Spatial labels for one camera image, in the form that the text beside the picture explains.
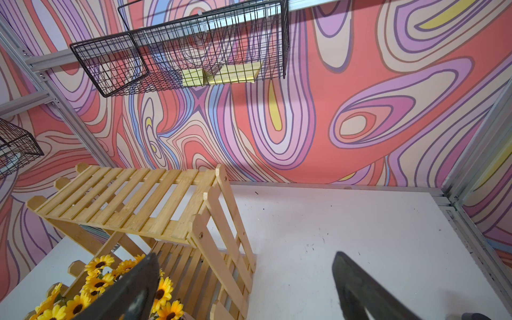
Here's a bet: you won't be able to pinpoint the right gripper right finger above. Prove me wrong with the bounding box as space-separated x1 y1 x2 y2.
332 251 419 319

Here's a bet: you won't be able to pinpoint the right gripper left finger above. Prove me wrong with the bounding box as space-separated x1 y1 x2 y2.
75 253 159 319

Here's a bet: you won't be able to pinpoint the sunflower pot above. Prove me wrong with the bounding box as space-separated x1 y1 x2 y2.
27 254 189 319

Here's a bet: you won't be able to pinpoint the wooden two-tier shelf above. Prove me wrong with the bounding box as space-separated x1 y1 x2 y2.
26 163 256 319

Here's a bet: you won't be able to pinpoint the yellow sticky notes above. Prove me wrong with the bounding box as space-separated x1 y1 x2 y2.
182 61 262 87

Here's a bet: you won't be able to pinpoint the left black wire basket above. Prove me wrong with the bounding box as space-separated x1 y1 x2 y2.
1 119 44 179

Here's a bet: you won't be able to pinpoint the black wire basket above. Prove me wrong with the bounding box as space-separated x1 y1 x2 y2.
1 119 44 179
70 1 290 97

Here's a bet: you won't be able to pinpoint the back black wire basket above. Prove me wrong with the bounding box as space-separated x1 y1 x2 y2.
70 1 290 97

